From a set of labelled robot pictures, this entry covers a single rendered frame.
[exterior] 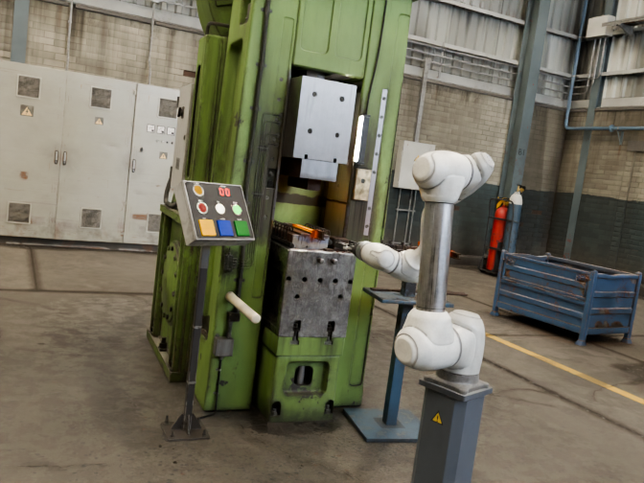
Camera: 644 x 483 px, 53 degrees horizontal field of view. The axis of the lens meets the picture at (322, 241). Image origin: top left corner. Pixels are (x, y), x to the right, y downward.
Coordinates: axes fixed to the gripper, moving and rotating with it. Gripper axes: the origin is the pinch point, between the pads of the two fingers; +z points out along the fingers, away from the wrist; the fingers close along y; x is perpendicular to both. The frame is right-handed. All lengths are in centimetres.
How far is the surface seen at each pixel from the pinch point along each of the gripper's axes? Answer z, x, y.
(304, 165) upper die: 35.1, 33.5, -10.8
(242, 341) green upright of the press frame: 49, -62, -27
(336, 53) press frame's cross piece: 50, 93, 5
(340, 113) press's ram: 35, 62, 5
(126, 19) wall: 632, 192, -44
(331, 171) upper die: 35.1, 32.4, 4.1
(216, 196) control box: 22, 14, -57
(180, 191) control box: 19, 15, -74
